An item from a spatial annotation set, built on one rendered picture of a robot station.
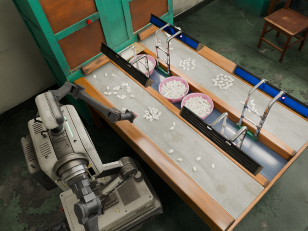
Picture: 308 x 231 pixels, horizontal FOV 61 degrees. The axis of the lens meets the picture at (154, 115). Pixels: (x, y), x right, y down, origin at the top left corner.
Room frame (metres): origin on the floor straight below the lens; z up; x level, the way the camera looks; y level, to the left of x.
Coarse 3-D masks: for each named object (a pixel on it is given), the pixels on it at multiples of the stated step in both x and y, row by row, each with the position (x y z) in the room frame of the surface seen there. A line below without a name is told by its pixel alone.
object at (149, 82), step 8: (104, 48) 1.81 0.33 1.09; (112, 56) 1.71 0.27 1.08; (120, 56) 1.66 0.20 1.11; (120, 64) 1.62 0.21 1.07; (128, 64) 1.56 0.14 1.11; (128, 72) 1.52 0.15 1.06; (136, 72) 1.47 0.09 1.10; (136, 80) 1.44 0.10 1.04; (144, 80) 1.38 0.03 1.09; (152, 80) 1.40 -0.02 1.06
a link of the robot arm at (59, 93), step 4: (64, 84) 1.40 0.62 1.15; (68, 84) 1.41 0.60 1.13; (72, 84) 1.43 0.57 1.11; (60, 88) 1.30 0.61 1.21; (64, 88) 1.32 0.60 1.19; (68, 88) 1.35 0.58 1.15; (72, 88) 1.42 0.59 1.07; (76, 88) 1.39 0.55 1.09; (52, 92) 1.14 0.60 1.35; (56, 92) 1.16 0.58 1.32; (60, 92) 1.23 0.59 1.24; (64, 92) 1.26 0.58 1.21; (68, 92) 1.35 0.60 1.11; (72, 92) 1.39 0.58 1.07; (76, 92) 1.38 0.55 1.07; (56, 96) 1.10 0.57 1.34; (60, 96) 1.18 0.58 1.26; (76, 96) 1.36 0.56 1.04
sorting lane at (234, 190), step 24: (96, 72) 1.91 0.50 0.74; (120, 72) 1.87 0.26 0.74; (144, 96) 1.53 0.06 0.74; (144, 120) 1.27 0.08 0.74; (168, 120) 1.24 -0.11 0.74; (168, 144) 1.01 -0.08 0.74; (192, 144) 0.98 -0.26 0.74; (192, 168) 0.79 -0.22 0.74; (216, 168) 0.76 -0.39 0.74; (216, 192) 0.59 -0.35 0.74; (240, 192) 0.57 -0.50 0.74
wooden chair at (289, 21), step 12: (288, 0) 2.91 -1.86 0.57; (276, 12) 2.85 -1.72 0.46; (288, 12) 2.82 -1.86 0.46; (264, 24) 2.76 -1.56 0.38; (276, 24) 2.62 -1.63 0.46; (288, 24) 2.59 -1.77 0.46; (300, 24) 2.56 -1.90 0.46; (276, 36) 2.94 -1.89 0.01; (288, 36) 2.44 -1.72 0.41; (276, 48) 2.52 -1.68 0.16; (288, 48) 2.44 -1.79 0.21; (300, 48) 2.59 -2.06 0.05
